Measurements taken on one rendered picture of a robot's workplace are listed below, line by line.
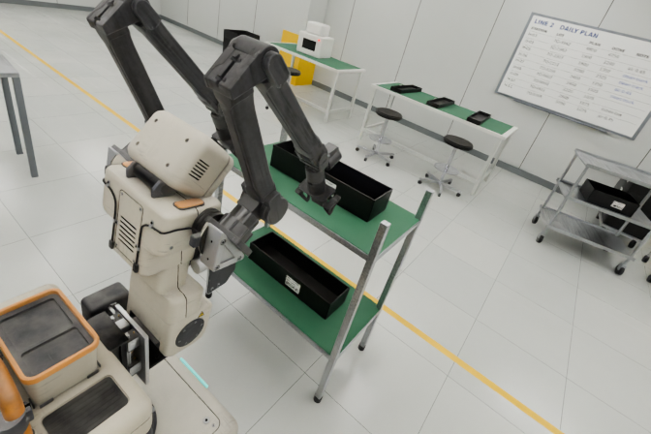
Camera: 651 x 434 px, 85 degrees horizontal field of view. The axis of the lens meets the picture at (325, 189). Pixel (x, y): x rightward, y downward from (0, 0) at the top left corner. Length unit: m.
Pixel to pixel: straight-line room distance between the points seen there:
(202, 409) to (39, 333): 0.75
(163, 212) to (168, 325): 0.43
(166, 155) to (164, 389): 1.05
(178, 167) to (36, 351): 0.52
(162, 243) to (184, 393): 0.89
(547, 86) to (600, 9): 1.00
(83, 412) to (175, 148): 0.63
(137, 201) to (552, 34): 5.55
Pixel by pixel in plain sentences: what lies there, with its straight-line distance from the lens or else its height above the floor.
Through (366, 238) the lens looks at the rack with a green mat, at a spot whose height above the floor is 0.95.
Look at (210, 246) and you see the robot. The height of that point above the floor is 1.18.
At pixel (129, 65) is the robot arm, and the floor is 1.47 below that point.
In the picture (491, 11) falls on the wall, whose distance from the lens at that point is 6.10.
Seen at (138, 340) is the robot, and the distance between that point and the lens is 1.24.
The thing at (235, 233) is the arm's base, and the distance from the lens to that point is 0.87.
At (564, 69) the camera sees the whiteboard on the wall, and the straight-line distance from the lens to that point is 5.89.
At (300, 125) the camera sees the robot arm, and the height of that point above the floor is 1.45.
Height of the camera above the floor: 1.75
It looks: 29 degrees down
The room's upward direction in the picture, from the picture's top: 15 degrees clockwise
